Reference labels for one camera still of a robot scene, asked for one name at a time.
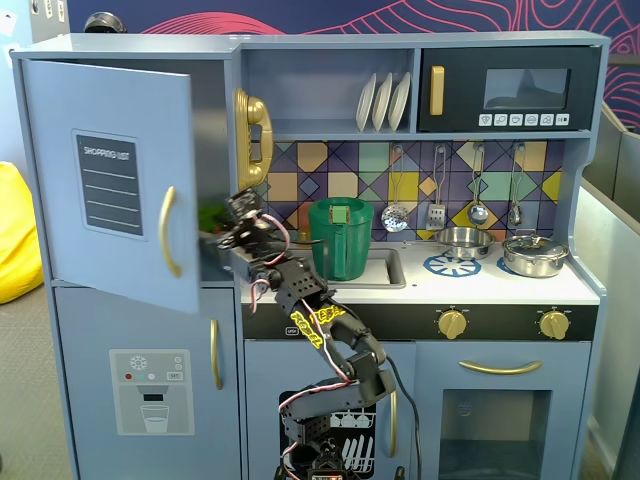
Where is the open steel pot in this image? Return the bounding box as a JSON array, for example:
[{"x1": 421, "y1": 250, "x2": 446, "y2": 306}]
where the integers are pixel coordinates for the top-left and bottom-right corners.
[{"x1": 433, "y1": 226, "x2": 496, "y2": 261}]

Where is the gold toy telephone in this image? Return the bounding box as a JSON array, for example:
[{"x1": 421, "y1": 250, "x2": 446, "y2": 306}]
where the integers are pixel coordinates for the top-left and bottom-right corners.
[{"x1": 234, "y1": 88, "x2": 275, "y2": 187}]

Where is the gold dishwasher door handle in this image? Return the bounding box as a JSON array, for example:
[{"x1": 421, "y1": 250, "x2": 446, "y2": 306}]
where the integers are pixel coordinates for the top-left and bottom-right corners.
[{"x1": 388, "y1": 389, "x2": 399, "y2": 459}]

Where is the black power cable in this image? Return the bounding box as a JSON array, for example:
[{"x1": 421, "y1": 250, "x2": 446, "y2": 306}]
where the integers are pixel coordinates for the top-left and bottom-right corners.
[{"x1": 384, "y1": 357, "x2": 424, "y2": 480}]

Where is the dishwasher print door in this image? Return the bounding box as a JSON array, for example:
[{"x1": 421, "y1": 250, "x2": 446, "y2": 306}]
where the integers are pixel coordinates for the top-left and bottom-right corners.
[{"x1": 243, "y1": 340, "x2": 417, "y2": 480}]

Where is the silver spoon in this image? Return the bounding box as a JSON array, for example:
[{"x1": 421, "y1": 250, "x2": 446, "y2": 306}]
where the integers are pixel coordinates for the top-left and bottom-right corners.
[{"x1": 508, "y1": 143, "x2": 526, "y2": 225}]

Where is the gold slim fridge door handle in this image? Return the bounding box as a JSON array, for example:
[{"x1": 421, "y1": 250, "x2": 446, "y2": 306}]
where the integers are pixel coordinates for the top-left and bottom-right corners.
[{"x1": 209, "y1": 318, "x2": 224, "y2": 391}]

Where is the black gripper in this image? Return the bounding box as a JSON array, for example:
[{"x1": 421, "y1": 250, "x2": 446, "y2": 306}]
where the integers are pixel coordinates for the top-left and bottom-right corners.
[{"x1": 199, "y1": 217, "x2": 294, "y2": 289}]

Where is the white toy plate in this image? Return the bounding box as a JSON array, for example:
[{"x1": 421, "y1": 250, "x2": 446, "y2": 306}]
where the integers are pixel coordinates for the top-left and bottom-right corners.
[
  {"x1": 372, "y1": 72, "x2": 394, "y2": 133},
  {"x1": 355, "y1": 72, "x2": 378, "y2": 133},
  {"x1": 388, "y1": 72, "x2": 412, "y2": 133}
]

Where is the green toy vegetable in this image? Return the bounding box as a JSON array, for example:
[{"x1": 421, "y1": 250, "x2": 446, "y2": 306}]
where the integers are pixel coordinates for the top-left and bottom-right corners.
[{"x1": 197, "y1": 202, "x2": 234, "y2": 234}]

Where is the steel pot with handles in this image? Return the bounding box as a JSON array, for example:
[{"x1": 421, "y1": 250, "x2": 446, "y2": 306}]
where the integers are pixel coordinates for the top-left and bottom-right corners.
[{"x1": 501, "y1": 244, "x2": 570, "y2": 278}]

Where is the grey locker cabinet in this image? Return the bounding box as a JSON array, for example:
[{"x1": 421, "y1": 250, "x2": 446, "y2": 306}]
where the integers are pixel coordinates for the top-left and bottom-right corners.
[{"x1": 28, "y1": 0, "x2": 69, "y2": 44}]

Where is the blue toy kitchen body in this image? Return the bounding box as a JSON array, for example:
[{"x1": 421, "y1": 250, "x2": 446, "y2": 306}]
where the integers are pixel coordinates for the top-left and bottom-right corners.
[{"x1": 9, "y1": 30, "x2": 612, "y2": 480}]

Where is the ice dispenser print door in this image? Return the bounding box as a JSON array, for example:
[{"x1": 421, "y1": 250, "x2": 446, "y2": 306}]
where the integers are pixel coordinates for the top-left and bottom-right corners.
[{"x1": 52, "y1": 285, "x2": 241, "y2": 480}]

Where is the green plastic pitcher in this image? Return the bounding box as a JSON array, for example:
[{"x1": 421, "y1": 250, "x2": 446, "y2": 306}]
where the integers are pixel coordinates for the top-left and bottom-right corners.
[{"x1": 307, "y1": 197, "x2": 375, "y2": 282}]

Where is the gold oven door handle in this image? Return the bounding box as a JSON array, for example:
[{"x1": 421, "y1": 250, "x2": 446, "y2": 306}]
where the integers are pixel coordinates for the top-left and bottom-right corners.
[{"x1": 458, "y1": 358, "x2": 544, "y2": 376}]

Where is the gold microwave door handle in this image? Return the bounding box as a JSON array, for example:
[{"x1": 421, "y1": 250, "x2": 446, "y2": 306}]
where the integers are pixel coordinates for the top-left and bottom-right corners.
[{"x1": 430, "y1": 65, "x2": 446, "y2": 117}]

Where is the gold curved long door handle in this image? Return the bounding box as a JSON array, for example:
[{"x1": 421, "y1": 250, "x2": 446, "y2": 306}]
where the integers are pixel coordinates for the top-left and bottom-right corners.
[{"x1": 158, "y1": 185, "x2": 182, "y2": 277}]

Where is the shopping list cabinet door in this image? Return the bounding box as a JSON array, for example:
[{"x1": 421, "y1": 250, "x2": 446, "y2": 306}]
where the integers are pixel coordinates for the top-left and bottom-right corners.
[{"x1": 19, "y1": 58, "x2": 201, "y2": 315}]

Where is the steel pot lid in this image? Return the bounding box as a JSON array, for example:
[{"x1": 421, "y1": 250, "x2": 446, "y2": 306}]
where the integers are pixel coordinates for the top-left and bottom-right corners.
[{"x1": 502, "y1": 229, "x2": 569, "y2": 261}]

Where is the gold stove knob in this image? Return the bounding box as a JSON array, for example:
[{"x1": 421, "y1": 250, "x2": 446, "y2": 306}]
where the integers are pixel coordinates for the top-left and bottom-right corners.
[
  {"x1": 437, "y1": 308, "x2": 469, "y2": 342},
  {"x1": 538, "y1": 308, "x2": 570, "y2": 342}
]

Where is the steel ladle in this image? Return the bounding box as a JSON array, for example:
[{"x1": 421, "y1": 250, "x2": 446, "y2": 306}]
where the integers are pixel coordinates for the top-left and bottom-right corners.
[{"x1": 467, "y1": 143, "x2": 489, "y2": 226}]

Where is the yellow bean bag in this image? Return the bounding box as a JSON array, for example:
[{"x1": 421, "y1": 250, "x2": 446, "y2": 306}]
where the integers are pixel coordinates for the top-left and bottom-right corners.
[{"x1": 0, "y1": 160, "x2": 45, "y2": 305}]

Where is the steel slotted spatula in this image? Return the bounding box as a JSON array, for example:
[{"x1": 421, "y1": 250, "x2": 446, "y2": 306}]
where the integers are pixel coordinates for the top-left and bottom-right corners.
[{"x1": 426, "y1": 144, "x2": 448, "y2": 232}]

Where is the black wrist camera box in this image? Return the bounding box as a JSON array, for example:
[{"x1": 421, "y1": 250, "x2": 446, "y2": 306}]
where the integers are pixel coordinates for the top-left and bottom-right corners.
[{"x1": 224, "y1": 188, "x2": 264, "y2": 224}]

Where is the black microwave door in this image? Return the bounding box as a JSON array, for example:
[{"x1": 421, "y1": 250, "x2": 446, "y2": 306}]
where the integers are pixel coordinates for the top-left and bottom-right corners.
[{"x1": 418, "y1": 47, "x2": 601, "y2": 132}]

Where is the steel slotted spoon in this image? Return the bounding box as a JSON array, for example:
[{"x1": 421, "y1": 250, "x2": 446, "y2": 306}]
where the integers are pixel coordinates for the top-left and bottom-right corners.
[{"x1": 381, "y1": 144, "x2": 409, "y2": 234}]

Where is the oven door with window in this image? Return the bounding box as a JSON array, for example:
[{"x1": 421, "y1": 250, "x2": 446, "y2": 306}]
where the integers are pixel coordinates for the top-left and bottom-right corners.
[{"x1": 414, "y1": 340, "x2": 594, "y2": 480}]

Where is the grey toy sink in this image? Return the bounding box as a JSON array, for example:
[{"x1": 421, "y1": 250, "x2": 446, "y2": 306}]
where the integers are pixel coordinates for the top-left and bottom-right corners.
[{"x1": 319, "y1": 247, "x2": 406, "y2": 290}]

